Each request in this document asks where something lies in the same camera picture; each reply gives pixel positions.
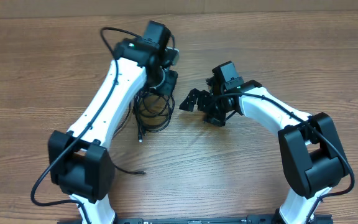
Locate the thin black usb cable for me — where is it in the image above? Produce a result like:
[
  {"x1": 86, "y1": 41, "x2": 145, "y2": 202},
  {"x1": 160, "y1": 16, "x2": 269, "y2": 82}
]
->
[{"x1": 132, "y1": 90, "x2": 176, "y2": 143}]

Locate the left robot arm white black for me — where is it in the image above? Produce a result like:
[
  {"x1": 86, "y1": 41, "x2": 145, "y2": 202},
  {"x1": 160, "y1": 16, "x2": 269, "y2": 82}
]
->
[{"x1": 45, "y1": 38, "x2": 179, "y2": 223}]

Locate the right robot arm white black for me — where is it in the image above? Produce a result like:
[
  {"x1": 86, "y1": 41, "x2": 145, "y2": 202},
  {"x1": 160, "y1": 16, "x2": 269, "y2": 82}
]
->
[{"x1": 180, "y1": 80, "x2": 355, "y2": 223}]

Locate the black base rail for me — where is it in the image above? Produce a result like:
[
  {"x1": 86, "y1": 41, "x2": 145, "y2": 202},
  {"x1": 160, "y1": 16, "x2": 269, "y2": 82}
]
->
[{"x1": 57, "y1": 213, "x2": 334, "y2": 224}]

